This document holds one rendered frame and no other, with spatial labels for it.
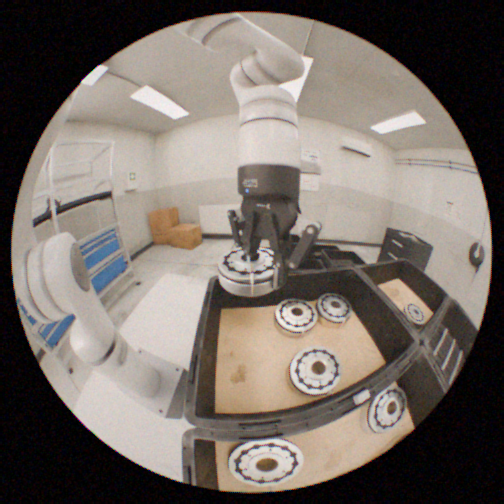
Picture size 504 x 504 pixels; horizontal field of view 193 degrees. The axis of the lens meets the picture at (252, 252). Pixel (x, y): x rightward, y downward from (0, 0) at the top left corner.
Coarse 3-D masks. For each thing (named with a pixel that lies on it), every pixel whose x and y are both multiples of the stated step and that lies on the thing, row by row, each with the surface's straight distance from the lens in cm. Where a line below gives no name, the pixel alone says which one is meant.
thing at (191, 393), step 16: (288, 272) 35; (304, 272) 36; (320, 272) 37; (208, 288) 30; (208, 304) 27; (384, 304) 38; (400, 320) 36; (416, 336) 37; (192, 352) 22; (192, 368) 21; (192, 384) 21; (368, 384) 24; (192, 400) 20; (336, 400) 22; (352, 400) 23; (192, 416) 20; (288, 416) 20; (304, 416) 20
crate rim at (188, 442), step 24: (408, 360) 32; (432, 360) 38; (384, 384) 26; (192, 432) 20; (216, 432) 20; (240, 432) 19; (264, 432) 19; (288, 432) 20; (192, 456) 21; (192, 480) 23
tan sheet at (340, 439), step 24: (360, 408) 35; (312, 432) 31; (336, 432) 33; (360, 432) 36; (408, 432) 46; (216, 456) 31; (312, 456) 33; (336, 456) 35; (360, 456) 38; (288, 480) 34; (312, 480) 35
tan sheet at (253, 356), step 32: (224, 320) 37; (256, 320) 36; (352, 320) 43; (224, 352) 32; (256, 352) 32; (288, 352) 32; (352, 352) 38; (224, 384) 30; (256, 384) 30; (288, 384) 30
